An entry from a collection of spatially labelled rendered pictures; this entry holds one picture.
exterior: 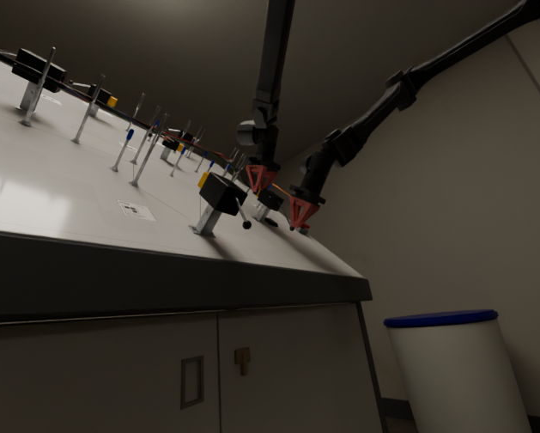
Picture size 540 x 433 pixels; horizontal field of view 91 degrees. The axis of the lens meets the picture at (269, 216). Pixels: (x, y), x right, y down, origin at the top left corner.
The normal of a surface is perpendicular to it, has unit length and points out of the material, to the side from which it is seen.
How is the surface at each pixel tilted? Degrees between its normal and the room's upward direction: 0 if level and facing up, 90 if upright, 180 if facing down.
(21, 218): 48
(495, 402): 94
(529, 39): 90
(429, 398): 94
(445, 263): 90
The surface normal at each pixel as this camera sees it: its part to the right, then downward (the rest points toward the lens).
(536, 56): -0.72, -0.18
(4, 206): 0.51, -0.84
